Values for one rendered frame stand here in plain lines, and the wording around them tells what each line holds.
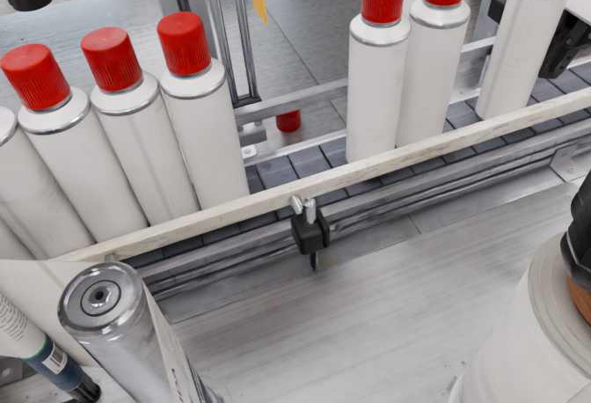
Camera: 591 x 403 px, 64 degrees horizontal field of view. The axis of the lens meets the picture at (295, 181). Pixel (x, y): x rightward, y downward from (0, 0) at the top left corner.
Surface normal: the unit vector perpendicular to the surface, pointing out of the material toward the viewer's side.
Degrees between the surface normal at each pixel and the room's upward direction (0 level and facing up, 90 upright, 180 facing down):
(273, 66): 0
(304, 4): 0
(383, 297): 0
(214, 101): 90
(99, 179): 90
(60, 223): 90
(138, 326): 90
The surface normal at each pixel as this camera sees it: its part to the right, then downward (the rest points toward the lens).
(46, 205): 0.81, 0.40
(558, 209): -0.06, -0.66
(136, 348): 0.63, 0.55
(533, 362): -0.95, 0.28
